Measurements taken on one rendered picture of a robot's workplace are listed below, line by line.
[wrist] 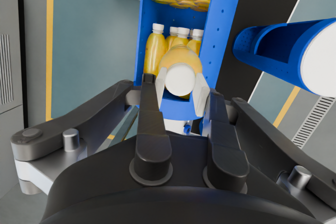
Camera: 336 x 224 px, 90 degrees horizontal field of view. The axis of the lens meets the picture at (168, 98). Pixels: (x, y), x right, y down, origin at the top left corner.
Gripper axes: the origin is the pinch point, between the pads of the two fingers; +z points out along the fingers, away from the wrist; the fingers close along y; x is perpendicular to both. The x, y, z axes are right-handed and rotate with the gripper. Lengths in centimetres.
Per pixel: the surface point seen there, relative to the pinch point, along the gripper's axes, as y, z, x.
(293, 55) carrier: 43, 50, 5
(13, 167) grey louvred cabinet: -167, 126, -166
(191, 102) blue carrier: 5.5, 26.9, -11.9
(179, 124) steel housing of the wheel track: 6, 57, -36
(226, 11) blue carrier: 9.7, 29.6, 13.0
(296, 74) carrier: 45, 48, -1
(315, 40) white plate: 45, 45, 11
